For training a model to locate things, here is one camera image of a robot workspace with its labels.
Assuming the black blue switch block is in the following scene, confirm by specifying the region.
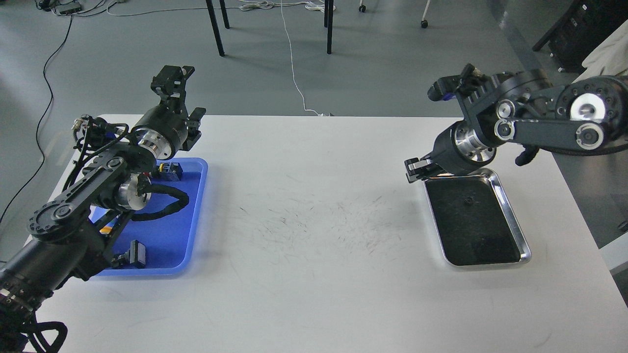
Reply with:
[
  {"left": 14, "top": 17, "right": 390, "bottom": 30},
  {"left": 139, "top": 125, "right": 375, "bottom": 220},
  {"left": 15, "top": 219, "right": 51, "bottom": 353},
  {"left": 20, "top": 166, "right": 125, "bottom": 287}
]
[{"left": 152, "top": 162, "right": 183, "bottom": 181}]

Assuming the white chair leg with caster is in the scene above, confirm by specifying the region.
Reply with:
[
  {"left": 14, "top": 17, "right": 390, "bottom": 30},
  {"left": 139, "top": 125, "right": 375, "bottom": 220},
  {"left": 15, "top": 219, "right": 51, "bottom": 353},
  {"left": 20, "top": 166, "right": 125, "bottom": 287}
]
[{"left": 420, "top": 0, "right": 431, "bottom": 29}]

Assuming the silver metal tray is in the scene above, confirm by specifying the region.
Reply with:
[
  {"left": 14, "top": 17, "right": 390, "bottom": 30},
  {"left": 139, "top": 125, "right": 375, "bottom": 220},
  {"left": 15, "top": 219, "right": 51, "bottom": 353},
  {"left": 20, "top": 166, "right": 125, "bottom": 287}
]
[{"left": 424, "top": 168, "right": 531, "bottom": 269}]

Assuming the black floor cable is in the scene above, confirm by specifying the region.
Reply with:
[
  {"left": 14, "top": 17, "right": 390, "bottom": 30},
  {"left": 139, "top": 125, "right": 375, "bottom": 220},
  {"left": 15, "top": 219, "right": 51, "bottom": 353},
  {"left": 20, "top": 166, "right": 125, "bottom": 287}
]
[{"left": 0, "top": 0, "right": 118, "bottom": 221}]

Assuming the white floor cable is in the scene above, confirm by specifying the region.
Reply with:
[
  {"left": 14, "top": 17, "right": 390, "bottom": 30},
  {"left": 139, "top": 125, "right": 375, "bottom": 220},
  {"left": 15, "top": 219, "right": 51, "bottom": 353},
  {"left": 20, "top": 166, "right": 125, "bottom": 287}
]
[{"left": 239, "top": 0, "right": 337, "bottom": 117}]

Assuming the black cabinet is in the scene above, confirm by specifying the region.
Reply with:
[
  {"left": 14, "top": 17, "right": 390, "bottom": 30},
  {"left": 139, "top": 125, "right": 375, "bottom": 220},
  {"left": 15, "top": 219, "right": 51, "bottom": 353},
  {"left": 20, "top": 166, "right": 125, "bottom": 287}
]
[{"left": 532, "top": 0, "right": 628, "bottom": 73}]

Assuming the black table leg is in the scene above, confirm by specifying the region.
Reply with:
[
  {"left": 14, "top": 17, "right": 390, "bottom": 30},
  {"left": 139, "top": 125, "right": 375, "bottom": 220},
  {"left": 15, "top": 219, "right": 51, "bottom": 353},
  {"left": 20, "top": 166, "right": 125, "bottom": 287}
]
[
  {"left": 218, "top": 0, "right": 231, "bottom": 29},
  {"left": 206, "top": 0, "right": 226, "bottom": 57},
  {"left": 324, "top": 0, "right": 335, "bottom": 54}
]

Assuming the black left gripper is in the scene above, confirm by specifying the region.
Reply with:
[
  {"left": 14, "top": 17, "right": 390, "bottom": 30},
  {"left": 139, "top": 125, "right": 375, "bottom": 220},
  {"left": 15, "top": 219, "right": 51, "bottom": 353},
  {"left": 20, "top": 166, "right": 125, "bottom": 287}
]
[{"left": 131, "top": 65, "right": 206, "bottom": 160}]

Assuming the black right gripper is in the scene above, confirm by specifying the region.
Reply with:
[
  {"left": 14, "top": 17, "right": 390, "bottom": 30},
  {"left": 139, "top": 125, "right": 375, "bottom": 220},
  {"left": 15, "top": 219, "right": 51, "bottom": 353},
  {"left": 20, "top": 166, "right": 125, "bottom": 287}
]
[{"left": 404, "top": 122, "right": 497, "bottom": 183}]

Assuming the black power strip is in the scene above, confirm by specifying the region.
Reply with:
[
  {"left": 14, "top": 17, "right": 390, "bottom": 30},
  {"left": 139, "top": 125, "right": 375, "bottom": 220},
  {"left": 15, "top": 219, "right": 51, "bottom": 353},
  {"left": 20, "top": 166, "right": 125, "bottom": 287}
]
[{"left": 54, "top": 0, "right": 83, "bottom": 16}]

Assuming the black square push button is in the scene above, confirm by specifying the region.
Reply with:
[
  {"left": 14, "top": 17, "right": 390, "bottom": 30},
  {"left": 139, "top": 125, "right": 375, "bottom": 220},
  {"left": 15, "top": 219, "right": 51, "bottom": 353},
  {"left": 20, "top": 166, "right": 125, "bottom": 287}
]
[{"left": 111, "top": 240, "right": 147, "bottom": 270}]

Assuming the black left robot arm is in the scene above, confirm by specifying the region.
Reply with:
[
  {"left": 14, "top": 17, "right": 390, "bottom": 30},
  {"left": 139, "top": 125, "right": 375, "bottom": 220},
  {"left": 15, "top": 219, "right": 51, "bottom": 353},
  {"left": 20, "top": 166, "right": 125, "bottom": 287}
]
[{"left": 0, "top": 65, "right": 206, "bottom": 353}]

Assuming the blue plastic tray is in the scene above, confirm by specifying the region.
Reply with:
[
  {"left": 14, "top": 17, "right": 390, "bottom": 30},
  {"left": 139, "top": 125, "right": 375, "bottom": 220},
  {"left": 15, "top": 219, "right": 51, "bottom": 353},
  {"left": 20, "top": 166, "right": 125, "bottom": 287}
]
[{"left": 98, "top": 158, "right": 209, "bottom": 277}]

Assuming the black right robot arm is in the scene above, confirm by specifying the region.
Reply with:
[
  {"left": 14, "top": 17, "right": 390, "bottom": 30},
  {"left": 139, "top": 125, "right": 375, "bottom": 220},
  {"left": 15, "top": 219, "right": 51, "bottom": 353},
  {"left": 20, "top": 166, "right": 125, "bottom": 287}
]
[{"left": 404, "top": 63, "right": 628, "bottom": 183}]

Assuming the beige cloth on chair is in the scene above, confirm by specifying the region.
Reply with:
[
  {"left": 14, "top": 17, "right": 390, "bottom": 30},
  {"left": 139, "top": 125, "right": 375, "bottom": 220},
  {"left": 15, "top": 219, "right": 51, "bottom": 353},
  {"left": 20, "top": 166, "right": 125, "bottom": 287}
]
[{"left": 573, "top": 22, "right": 628, "bottom": 83}]

